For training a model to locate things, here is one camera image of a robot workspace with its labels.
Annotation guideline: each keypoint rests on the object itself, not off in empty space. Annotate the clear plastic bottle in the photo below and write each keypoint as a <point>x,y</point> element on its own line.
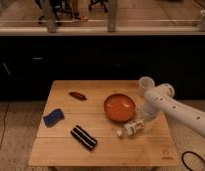
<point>131,128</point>

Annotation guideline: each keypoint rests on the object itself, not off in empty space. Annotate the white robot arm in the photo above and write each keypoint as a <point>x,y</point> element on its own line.
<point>161,98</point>

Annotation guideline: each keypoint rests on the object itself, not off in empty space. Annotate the orange ceramic bowl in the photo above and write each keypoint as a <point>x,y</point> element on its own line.
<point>119,107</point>

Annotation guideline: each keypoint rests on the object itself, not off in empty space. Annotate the brown snack bar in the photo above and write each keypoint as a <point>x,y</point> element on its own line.
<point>78,96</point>

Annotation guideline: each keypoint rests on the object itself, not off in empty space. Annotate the clear plastic cup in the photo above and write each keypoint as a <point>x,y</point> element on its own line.
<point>145,83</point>

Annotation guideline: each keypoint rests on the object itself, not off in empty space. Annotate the wooden table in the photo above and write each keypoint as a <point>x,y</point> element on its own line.
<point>55,146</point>

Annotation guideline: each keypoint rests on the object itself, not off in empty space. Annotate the black white striped bar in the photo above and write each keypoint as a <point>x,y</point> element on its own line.
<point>84,137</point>

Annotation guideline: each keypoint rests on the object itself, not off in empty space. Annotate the blue sponge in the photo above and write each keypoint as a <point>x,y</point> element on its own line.
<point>53,117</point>

